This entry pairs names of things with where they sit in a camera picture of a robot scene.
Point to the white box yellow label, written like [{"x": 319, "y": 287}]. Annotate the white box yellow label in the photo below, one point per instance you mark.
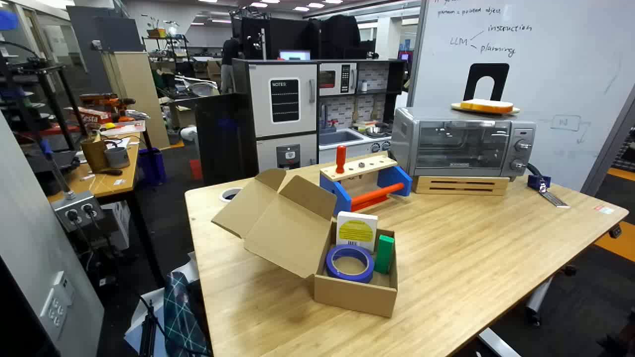
[{"x": 358, "y": 230}]

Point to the brown cardboard carton box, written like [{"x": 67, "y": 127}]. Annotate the brown cardboard carton box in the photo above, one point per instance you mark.
[{"x": 291, "y": 230}]

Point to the grey button control box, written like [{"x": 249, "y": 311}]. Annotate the grey button control box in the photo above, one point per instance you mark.
[{"x": 78, "y": 210}]

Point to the blue wooden toy workbench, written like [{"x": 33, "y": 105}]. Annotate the blue wooden toy workbench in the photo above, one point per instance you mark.
[{"x": 334, "y": 190}]

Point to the red toy peg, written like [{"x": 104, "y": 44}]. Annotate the red toy peg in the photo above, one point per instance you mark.
[{"x": 340, "y": 159}]

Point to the orange toy rod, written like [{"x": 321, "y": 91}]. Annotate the orange toy rod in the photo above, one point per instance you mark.
[{"x": 376, "y": 196}]

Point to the white toy kitchen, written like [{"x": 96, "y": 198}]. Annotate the white toy kitchen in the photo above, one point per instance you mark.
[{"x": 285, "y": 105}]

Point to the blue tape roll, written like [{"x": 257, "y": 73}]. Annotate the blue tape roll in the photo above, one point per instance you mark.
[{"x": 334, "y": 266}]

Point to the green block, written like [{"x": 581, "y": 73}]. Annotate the green block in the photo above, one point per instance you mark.
[{"x": 386, "y": 254}]

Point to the black cabinet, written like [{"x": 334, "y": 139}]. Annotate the black cabinet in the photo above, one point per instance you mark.
[{"x": 225, "y": 135}]

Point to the silver toaster oven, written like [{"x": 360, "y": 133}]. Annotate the silver toaster oven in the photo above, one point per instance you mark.
[{"x": 457, "y": 145}]

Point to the wooden slatted stand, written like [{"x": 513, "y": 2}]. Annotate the wooden slatted stand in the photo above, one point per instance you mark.
[{"x": 463, "y": 184}]

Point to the wooden board under orange block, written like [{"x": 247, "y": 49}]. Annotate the wooden board under orange block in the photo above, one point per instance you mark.
[{"x": 463, "y": 111}]

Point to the blue bin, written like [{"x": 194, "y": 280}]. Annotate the blue bin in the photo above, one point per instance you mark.
[{"x": 152, "y": 167}]

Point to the black bookend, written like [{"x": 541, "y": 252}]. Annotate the black bookend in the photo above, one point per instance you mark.
[{"x": 473, "y": 81}]

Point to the plaid cloth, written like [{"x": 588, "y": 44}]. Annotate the plaid cloth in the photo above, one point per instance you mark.
[{"x": 182, "y": 317}]

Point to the beige wooden panel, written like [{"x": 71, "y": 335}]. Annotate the beige wooden panel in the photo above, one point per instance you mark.
[{"x": 140, "y": 99}]

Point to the wooden side desk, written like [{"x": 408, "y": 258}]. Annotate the wooden side desk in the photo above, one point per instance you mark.
[{"x": 100, "y": 180}]

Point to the brown paper bag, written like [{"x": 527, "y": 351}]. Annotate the brown paper bag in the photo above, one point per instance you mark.
[{"x": 94, "y": 155}]

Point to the grey slanted panel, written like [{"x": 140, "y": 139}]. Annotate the grey slanted panel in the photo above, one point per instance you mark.
[{"x": 33, "y": 264}]

